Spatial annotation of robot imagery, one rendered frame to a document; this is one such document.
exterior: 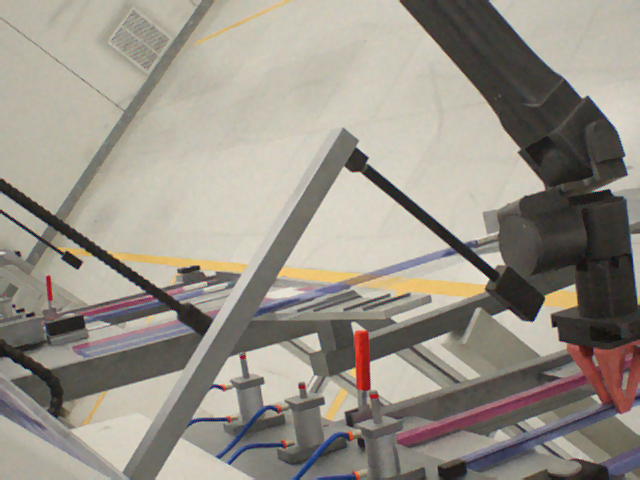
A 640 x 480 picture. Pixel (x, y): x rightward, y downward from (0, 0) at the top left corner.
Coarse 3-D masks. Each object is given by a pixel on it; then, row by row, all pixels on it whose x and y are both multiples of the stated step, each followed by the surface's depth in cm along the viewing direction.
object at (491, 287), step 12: (504, 276) 68; (516, 276) 69; (492, 288) 68; (504, 288) 68; (516, 288) 69; (528, 288) 69; (504, 300) 69; (516, 300) 69; (528, 300) 69; (540, 300) 70; (516, 312) 70; (528, 312) 69
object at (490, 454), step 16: (576, 416) 88; (592, 416) 89; (608, 416) 90; (528, 432) 86; (544, 432) 86; (560, 432) 87; (496, 448) 84; (512, 448) 84; (528, 448) 85; (480, 464) 83
